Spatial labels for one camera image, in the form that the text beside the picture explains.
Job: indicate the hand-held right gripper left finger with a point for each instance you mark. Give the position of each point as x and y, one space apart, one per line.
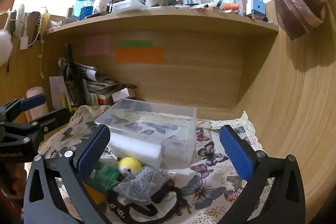
94 153

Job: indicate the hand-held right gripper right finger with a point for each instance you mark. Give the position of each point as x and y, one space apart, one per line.
236 153

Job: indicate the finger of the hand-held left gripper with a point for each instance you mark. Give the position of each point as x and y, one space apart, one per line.
56 117
31 102

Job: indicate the yellow-headed green knitted doll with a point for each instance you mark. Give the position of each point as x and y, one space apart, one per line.
105 176

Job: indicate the grey felt cloth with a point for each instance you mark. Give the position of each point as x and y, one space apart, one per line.
141 184

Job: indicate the clear plastic storage box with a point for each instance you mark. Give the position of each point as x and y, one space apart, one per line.
157 121

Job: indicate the black knitted band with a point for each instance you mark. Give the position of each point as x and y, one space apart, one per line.
160 193

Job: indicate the pink cylinder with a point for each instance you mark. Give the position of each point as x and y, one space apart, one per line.
36 91

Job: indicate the white paper card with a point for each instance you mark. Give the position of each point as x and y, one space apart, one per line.
56 88

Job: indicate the butterfly printed cloth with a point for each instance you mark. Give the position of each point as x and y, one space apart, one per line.
210 174

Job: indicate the yellow flat object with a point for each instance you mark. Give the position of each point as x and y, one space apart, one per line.
93 194

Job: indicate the white foam block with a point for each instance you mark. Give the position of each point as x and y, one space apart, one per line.
136 150

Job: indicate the black bottle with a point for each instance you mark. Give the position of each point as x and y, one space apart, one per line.
69 74

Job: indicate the stack of books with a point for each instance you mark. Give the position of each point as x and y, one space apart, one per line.
101 86

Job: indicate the white hang tag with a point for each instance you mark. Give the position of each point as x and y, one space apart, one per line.
24 42

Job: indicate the white pom-pom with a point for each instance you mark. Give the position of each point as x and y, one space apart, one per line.
4 45

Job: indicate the small white box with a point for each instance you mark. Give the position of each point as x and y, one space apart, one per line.
120 95

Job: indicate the dotted dark headband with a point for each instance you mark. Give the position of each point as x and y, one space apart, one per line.
35 27

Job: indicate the yellow headband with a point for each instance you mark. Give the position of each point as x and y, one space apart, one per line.
46 20

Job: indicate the pink sticky note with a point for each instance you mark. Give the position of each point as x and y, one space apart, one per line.
97 44

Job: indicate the white fuzzy headband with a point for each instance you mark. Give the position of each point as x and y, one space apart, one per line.
19 19

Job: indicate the orange sticky note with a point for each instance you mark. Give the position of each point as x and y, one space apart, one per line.
139 55

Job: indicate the blue liquid bottle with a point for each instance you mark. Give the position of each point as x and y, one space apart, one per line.
78 5

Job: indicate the green sticky note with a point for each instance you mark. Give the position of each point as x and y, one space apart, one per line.
135 43

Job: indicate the black pen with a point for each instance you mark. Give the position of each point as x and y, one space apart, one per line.
95 15

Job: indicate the blue dotted bottle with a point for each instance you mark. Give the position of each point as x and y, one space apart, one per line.
88 8

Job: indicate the white bottle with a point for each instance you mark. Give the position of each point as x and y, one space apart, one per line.
101 5

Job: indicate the clear flat lidded box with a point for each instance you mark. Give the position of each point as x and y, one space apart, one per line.
128 5

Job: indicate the wooden shelf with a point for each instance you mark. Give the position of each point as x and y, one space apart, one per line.
183 16

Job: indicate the orange tube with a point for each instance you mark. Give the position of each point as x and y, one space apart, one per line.
231 6

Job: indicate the blue box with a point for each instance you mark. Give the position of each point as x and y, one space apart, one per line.
258 7

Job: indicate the round clear jar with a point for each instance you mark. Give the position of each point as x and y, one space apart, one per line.
227 1

